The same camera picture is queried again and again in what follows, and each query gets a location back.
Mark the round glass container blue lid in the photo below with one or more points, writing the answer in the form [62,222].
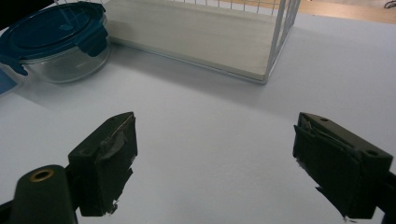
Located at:
[59,46]

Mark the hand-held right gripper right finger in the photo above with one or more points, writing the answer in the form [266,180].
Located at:
[333,168]

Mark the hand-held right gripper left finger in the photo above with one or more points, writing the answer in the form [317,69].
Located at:
[102,174]

